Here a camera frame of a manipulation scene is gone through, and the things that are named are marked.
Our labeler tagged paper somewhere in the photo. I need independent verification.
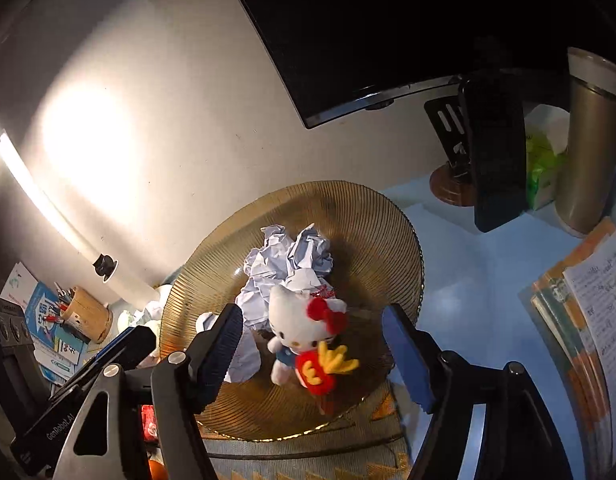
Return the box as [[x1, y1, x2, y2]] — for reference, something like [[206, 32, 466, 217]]
[[195, 312, 261, 384]]

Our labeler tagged Hello Kitty plush toy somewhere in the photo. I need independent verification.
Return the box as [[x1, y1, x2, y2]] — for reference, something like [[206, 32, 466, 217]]
[[268, 285, 360, 396]]

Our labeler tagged paper ball front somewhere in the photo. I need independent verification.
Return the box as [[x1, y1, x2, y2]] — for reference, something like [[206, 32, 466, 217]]
[[235, 224, 296, 330]]

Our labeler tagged paper ball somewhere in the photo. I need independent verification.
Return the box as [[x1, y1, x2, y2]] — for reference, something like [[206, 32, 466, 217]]
[[287, 224, 334, 278], [235, 224, 296, 330]]

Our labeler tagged pastel dango plush large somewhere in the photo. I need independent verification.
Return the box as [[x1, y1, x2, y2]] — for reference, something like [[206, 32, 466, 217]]
[[110, 284, 172, 368]]

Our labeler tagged red snack bag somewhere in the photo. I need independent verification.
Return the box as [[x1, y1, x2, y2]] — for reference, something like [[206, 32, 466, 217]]
[[141, 404, 158, 444]]

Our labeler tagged orange mandarin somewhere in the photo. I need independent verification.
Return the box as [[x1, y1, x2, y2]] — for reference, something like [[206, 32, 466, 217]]
[[148, 460, 169, 480]]

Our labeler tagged bamboo pen holder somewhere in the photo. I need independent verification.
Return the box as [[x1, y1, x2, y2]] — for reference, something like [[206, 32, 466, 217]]
[[61, 287, 113, 344]]

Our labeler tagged black mesh pen cup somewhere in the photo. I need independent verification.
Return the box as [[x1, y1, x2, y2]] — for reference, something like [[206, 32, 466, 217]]
[[46, 314, 91, 344]]

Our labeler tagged amber ribbed glass bowl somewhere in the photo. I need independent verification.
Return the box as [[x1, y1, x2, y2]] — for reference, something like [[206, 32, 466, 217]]
[[159, 181, 424, 441]]

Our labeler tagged patterned blue woven mat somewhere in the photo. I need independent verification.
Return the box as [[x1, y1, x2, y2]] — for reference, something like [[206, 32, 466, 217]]
[[201, 382, 411, 479]]

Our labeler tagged blue cover book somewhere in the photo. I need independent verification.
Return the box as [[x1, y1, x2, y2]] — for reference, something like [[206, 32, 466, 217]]
[[25, 282, 84, 366]]

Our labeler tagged white cover book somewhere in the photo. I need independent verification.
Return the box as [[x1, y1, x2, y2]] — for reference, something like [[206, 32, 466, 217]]
[[0, 262, 76, 386]]

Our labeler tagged white desk lamp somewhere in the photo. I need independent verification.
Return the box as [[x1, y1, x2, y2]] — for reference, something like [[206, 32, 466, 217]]
[[0, 127, 170, 312]]

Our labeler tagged stack of notebooks right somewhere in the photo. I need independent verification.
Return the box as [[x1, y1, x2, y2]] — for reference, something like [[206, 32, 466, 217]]
[[519, 217, 616, 479]]

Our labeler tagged black phone stand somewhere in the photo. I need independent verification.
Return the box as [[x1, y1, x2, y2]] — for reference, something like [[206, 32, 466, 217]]
[[424, 73, 527, 232]]

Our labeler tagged grey thermos bottle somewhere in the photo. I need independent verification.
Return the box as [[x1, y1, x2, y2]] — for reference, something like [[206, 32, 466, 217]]
[[555, 48, 616, 237]]

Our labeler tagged green tissue pack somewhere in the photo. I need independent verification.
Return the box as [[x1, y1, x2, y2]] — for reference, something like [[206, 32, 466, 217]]
[[524, 104, 570, 210]]

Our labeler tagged black monitor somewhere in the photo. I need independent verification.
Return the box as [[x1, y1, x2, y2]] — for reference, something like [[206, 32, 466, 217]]
[[238, 0, 616, 128]]

